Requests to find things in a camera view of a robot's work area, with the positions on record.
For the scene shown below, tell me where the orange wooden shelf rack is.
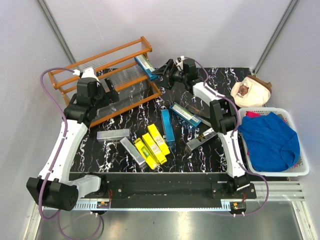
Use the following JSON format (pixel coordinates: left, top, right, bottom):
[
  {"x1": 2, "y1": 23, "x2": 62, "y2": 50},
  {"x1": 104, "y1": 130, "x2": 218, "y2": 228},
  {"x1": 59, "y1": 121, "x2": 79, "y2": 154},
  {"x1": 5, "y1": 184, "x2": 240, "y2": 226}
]
[{"x1": 45, "y1": 36, "x2": 161, "y2": 128}]

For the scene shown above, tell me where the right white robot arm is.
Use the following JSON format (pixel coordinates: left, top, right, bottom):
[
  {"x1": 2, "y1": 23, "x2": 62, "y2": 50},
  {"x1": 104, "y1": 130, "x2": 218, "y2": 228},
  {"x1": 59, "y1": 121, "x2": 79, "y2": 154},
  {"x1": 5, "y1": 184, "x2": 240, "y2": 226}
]
[{"x1": 151, "y1": 56, "x2": 250, "y2": 199}]

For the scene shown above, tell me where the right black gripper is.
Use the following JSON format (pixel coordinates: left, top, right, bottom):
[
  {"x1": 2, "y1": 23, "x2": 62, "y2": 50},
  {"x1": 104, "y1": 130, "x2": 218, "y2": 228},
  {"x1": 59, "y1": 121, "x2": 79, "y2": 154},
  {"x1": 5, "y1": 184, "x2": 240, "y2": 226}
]
[{"x1": 151, "y1": 59, "x2": 187, "y2": 91}]

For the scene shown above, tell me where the yellow toothpaste box right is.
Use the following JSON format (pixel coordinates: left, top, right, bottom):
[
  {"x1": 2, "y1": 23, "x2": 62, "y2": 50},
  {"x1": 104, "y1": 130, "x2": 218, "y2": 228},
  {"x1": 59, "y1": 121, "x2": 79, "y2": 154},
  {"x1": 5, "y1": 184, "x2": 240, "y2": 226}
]
[{"x1": 147, "y1": 124, "x2": 170, "y2": 156}]

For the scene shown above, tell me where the silver toothpaste box angled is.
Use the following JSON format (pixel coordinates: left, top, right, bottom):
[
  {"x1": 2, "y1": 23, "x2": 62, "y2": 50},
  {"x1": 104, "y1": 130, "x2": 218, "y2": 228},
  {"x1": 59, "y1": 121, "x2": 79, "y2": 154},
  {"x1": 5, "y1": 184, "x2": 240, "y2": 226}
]
[{"x1": 120, "y1": 137, "x2": 146, "y2": 170}]

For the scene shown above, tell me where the silver black toothpaste box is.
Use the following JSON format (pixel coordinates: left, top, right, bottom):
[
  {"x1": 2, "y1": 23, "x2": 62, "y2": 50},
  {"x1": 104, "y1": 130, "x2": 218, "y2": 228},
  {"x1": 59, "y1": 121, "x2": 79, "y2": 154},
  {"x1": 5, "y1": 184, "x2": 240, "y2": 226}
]
[{"x1": 186, "y1": 128, "x2": 218, "y2": 152}]

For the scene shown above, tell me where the yellow toothpaste box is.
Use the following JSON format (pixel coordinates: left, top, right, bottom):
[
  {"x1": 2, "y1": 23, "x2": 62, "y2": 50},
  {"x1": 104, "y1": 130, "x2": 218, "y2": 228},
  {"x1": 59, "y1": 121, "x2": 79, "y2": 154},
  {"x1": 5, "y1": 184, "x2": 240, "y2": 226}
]
[
  {"x1": 142, "y1": 133, "x2": 167, "y2": 165},
  {"x1": 147, "y1": 124, "x2": 170, "y2": 156},
  {"x1": 134, "y1": 138, "x2": 159, "y2": 170}
]

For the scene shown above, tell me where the blue toothpaste box with label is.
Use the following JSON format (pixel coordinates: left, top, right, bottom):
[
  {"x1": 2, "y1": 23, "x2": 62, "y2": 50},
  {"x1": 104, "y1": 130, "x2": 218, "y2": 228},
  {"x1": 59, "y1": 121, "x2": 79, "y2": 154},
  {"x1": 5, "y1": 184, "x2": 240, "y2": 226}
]
[{"x1": 169, "y1": 102, "x2": 202, "y2": 128}]

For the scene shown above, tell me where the yellow toothpaste box left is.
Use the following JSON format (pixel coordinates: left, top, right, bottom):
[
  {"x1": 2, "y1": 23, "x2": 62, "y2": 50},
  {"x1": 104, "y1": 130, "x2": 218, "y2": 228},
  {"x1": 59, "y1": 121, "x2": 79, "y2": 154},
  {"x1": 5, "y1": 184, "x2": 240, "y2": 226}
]
[{"x1": 134, "y1": 138, "x2": 159, "y2": 170}]

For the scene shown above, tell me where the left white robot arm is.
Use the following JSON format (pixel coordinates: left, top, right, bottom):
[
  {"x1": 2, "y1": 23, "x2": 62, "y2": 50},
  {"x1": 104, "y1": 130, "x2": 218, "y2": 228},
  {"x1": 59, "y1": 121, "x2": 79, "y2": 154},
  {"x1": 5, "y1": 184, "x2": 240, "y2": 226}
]
[{"x1": 26, "y1": 67, "x2": 119, "y2": 213}]

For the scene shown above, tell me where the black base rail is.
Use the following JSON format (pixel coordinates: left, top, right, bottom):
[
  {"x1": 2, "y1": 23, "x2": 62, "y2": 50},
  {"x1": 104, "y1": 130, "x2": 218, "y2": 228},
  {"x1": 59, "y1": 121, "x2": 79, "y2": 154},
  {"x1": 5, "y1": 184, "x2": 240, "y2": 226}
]
[{"x1": 79, "y1": 171, "x2": 258, "y2": 209}]

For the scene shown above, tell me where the silver toothpaste box flat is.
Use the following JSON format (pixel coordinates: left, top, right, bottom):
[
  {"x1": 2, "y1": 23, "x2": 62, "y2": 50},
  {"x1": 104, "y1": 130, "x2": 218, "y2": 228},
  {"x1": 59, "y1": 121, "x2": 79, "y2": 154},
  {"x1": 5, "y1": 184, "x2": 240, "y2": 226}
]
[{"x1": 96, "y1": 128, "x2": 130, "y2": 142}]

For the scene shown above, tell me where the yellow toothpaste box middle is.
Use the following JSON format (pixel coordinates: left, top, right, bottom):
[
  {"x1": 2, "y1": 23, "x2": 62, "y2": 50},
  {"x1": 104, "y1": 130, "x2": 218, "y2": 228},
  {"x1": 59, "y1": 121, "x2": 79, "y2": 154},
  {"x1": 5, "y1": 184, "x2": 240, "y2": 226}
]
[{"x1": 142, "y1": 133, "x2": 167, "y2": 165}]

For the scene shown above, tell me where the blue cloth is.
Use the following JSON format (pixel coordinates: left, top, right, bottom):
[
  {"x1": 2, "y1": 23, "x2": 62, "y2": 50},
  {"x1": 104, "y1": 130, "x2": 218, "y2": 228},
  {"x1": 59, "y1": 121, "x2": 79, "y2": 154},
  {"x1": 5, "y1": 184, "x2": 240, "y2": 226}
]
[{"x1": 238, "y1": 112, "x2": 301, "y2": 172}]

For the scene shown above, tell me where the pink cloth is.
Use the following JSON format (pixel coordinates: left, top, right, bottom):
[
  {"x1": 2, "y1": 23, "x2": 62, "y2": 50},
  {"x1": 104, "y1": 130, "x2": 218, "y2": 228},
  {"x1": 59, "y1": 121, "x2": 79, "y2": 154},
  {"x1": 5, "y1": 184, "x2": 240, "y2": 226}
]
[{"x1": 245, "y1": 111, "x2": 261, "y2": 118}]

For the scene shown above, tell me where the blue toothpaste box plain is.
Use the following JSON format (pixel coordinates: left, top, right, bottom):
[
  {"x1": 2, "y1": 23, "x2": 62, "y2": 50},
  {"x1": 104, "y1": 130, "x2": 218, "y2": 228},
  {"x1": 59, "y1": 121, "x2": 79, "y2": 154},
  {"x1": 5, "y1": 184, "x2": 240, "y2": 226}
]
[{"x1": 161, "y1": 109, "x2": 175, "y2": 147}]

